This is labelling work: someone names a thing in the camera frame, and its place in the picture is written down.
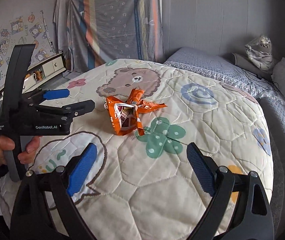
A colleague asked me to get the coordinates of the orange snack wrapper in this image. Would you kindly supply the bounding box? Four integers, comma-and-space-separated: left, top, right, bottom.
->
104, 88, 167, 136

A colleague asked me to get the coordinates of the white hanging garment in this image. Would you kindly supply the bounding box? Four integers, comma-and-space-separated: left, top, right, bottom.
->
53, 0, 69, 57

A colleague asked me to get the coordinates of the cartoon wall sticker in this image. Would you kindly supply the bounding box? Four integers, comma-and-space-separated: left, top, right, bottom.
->
0, 10, 56, 90

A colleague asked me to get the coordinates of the grey quilted sofa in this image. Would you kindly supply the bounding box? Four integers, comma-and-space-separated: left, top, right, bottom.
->
165, 47, 285, 239

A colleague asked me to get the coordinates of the grey bolster pillow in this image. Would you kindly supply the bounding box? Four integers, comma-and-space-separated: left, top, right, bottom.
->
231, 53, 271, 81

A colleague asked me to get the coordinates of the cartoon bear quilt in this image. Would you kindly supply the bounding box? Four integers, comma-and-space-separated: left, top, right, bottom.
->
0, 59, 274, 239

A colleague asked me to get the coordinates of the tiger toy in plastic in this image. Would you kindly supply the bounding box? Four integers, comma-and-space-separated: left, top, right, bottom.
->
245, 35, 275, 72

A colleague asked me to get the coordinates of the person's left hand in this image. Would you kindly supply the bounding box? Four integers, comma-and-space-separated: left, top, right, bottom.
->
0, 135, 41, 167

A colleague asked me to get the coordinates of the white low cabinet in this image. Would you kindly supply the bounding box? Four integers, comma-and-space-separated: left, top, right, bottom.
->
0, 52, 68, 117

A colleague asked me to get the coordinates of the striped grey hanging sheet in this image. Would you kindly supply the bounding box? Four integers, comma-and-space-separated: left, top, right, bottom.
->
68, 0, 165, 72

